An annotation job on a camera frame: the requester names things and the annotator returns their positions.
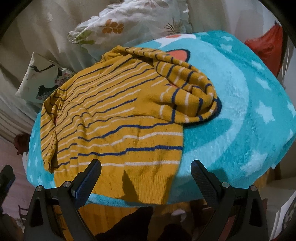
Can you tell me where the yellow striped knit sweater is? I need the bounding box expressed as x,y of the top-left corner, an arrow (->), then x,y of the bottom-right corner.
40,46 -> 217,204

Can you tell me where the turquoise cartoon fleece blanket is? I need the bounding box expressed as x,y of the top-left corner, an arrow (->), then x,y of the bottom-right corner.
26,30 -> 296,207

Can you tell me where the white bird print cushion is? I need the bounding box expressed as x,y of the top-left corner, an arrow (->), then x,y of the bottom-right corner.
16,52 -> 74,103

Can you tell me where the red plastic bag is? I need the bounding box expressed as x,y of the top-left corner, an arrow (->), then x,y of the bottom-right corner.
244,22 -> 283,77

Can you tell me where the white floral leaf pillow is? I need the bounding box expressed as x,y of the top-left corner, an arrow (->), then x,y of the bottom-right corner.
68,0 -> 193,60

